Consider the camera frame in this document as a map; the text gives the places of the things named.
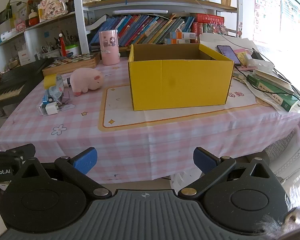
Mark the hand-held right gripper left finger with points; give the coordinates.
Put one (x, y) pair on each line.
(86, 160)

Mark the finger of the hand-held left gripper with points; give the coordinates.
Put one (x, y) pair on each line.
(12, 153)

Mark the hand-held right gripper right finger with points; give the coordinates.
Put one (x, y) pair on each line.
(205, 160)

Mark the white charger plug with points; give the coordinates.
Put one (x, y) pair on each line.
(50, 108)

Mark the black binder clip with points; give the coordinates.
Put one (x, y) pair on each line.
(65, 100)

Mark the grey remote control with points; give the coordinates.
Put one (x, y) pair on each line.
(52, 93)

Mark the yellow cardboard box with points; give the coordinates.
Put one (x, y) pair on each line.
(180, 85)

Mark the white plastic appliance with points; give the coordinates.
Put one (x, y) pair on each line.
(182, 182)

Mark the pink checked tablecloth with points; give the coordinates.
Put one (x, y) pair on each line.
(165, 135)

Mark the black electronic keyboard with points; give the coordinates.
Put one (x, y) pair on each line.
(10, 80)

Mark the pink plush pig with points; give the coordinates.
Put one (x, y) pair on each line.
(86, 80)

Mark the yellow tape roll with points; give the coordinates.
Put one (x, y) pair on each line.
(50, 81)

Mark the white patterned cover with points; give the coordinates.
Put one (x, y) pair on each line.
(290, 152)

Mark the white box red label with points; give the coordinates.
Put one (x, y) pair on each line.
(23, 57)

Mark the thick green book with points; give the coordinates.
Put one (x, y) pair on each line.
(270, 90)

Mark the wooden chessboard box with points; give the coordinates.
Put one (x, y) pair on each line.
(72, 62)

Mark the white pen holder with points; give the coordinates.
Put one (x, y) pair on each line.
(51, 53)

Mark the beige book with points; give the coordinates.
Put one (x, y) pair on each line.
(272, 77)

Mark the black smartphone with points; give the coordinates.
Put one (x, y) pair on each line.
(227, 53)

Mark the green-lidded white tub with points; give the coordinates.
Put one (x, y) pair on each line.
(72, 51)

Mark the pink yellow notepad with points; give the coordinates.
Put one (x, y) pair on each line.
(242, 55)

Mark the translucent plastic box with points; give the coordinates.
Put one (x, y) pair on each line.
(262, 63)

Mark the pink cylindrical container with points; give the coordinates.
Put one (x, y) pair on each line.
(109, 50)

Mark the red tassel ornament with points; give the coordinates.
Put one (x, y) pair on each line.
(62, 47)

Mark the black power adapter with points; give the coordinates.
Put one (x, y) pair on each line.
(257, 55)

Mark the white paper sheets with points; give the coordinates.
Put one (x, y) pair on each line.
(215, 38)

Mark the orange white small box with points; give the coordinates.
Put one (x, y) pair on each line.
(182, 35)
(177, 41)

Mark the row of colourful books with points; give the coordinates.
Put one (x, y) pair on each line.
(145, 27)

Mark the pink paper house ornament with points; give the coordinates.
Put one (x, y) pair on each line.
(53, 5)

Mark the white bookshelf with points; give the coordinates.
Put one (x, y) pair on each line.
(77, 10)

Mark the alphabet wall poster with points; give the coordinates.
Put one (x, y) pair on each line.
(265, 5)

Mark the colourful wall chart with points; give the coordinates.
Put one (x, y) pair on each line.
(292, 12)

